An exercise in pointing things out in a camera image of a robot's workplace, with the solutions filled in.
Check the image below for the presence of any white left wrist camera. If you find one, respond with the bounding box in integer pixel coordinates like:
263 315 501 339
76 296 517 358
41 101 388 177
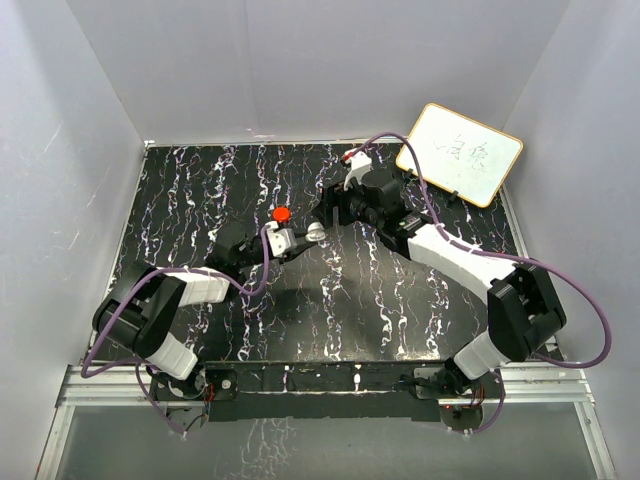
266 221 297 258

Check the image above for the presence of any yellow framed whiteboard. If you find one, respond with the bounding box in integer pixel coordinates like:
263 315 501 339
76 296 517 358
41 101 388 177
396 103 524 208

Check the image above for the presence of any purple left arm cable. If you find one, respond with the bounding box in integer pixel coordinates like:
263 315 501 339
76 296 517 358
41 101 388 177
80 227 274 441

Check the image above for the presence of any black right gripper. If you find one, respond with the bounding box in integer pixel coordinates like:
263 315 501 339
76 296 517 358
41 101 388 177
313 172 383 230

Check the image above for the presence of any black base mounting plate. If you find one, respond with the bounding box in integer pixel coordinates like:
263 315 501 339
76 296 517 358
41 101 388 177
146 361 502 422

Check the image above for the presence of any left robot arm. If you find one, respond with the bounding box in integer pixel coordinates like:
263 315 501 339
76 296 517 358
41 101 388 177
93 221 326 399

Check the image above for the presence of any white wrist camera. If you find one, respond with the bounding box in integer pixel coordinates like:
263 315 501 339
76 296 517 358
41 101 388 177
343 150 372 190
266 221 297 258

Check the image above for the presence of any aluminium frame rail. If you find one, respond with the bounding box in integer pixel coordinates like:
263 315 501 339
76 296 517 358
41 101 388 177
37 362 617 479

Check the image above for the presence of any white round charging case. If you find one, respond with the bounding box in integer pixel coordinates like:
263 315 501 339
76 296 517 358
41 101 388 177
305 222 326 243

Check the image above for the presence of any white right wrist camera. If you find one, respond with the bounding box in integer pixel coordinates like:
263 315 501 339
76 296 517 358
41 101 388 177
343 150 372 190

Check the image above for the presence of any orange charging case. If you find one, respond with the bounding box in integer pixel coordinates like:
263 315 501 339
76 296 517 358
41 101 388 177
272 206 291 224

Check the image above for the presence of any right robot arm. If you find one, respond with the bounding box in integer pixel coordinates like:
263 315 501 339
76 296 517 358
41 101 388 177
312 170 566 397

